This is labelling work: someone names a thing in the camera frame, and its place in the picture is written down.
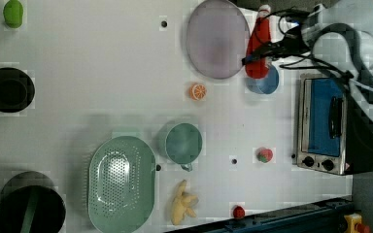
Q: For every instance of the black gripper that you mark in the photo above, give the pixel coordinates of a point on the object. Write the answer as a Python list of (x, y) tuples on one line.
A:
[(291, 45)]

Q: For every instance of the red plush ketchup bottle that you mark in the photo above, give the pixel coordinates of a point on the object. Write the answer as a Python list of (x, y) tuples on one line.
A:
[(259, 40)]

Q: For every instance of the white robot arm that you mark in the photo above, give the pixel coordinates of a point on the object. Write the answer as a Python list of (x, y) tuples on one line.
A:
[(339, 42)]

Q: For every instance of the lavender round plate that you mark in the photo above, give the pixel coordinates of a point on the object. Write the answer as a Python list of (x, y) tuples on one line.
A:
[(216, 38)]

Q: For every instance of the blue bowl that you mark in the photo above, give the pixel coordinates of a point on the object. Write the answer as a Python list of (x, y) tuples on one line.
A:
[(266, 85)]

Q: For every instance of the orange slice toy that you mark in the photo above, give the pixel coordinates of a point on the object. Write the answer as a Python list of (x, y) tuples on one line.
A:
[(197, 91)]

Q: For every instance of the red strawberry toy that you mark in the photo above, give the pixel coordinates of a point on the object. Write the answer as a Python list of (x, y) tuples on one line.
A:
[(264, 155)]

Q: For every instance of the silver toaster oven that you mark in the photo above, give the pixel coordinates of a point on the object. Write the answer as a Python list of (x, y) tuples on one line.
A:
[(332, 138)]

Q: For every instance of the green mug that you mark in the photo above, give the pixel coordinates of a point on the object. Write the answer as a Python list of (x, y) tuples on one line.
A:
[(181, 142)]

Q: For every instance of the small red tomato toy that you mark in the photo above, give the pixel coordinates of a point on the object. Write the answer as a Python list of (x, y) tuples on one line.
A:
[(238, 212)]

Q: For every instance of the yellow banana toy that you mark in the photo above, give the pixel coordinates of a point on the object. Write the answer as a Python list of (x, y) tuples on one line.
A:
[(182, 204)]

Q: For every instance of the green oval colander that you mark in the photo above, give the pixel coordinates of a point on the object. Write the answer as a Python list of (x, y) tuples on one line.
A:
[(120, 195)]

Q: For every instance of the yellow red emergency button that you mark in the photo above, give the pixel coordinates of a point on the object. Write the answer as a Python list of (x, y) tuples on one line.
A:
[(355, 224)]

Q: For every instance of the green pear toy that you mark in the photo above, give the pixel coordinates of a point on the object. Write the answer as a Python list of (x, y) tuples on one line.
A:
[(13, 13)]

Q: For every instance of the black cylinder cup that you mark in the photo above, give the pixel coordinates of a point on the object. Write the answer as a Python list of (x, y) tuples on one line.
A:
[(17, 90)]

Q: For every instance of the black bucket with green strip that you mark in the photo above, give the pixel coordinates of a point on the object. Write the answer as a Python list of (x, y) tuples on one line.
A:
[(30, 204)]

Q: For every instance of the blue metal rail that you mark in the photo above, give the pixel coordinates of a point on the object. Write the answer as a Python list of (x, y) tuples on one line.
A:
[(319, 217)]

